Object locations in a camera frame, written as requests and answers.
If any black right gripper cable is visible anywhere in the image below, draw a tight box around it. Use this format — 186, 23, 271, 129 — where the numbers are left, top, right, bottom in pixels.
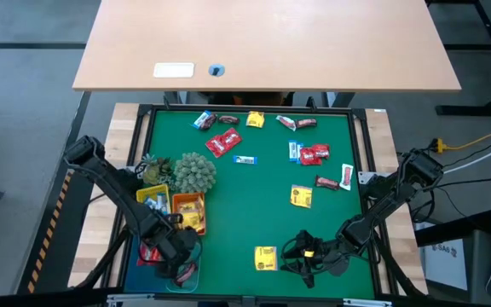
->
280, 236, 340, 276

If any silver metal bracket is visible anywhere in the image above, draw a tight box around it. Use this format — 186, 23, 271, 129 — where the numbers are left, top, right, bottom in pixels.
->
342, 298, 394, 307
107, 293, 157, 306

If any blue plastic tray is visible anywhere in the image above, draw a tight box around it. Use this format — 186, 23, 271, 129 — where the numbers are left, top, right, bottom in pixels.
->
124, 232, 174, 293

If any black frame strut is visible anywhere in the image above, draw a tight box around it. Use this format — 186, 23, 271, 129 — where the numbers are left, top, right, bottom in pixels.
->
371, 238, 425, 298
74, 225, 138, 290

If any dark brown candy wrapper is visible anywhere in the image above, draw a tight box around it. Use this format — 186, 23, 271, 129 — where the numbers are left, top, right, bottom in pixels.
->
201, 113, 219, 131

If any yellow extension cord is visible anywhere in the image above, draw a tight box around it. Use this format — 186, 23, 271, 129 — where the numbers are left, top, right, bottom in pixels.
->
431, 132, 491, 154

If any white red candy bar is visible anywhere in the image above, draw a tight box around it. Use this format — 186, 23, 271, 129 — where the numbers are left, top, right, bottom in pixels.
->
339, 163, 355, 192
275, 114, 297, 132

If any black desk leg frame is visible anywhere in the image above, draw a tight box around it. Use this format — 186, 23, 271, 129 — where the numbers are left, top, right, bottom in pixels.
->
426, 0, 491, 117

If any red Skittles packet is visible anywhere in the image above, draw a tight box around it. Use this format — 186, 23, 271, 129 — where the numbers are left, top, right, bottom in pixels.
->
205, 135, 228, 159
220, 127, 244, 150
299, 147, 322, 166
136, 243, 161, 266
311, 142, 331, 159

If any black side desk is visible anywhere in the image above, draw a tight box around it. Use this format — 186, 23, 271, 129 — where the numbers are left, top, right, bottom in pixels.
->
415, 211, 491, 248

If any white labelled box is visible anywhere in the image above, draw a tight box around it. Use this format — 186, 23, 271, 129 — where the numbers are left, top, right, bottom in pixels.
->
423, 237, 471, 292

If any black hazard striped floor mat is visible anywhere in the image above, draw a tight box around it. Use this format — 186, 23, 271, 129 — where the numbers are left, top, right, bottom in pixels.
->
14, 170, 95, 295

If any white rectangular desk plate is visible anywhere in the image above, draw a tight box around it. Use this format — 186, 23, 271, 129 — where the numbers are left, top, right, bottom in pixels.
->
153, 61, 196, 79

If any yellow plastic basket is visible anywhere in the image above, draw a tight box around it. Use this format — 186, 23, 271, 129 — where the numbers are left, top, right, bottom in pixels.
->
136, 183, 172, 217

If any white cable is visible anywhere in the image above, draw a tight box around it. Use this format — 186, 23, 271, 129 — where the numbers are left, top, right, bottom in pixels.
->
441, 140, 491, 176

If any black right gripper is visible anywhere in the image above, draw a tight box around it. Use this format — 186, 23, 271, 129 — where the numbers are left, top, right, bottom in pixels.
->
280, 229, 360, 290

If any light brown wooden desk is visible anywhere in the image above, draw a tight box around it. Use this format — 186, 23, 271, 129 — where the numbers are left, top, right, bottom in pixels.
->
72, 0, 463, 94

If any orange plastic basket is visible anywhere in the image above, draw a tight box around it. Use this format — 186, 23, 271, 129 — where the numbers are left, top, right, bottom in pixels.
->
171, 191, 207, 236

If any clear teal plastic tray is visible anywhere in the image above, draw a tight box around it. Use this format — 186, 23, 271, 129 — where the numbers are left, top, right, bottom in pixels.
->
165, 255, 203, 294

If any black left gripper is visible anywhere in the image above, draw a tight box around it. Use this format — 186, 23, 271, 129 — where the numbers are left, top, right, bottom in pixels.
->
140, 210, 200, 281

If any pale green succulent in pot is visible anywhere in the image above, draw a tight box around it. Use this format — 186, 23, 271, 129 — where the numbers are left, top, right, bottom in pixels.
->
172, 152, 218, 195

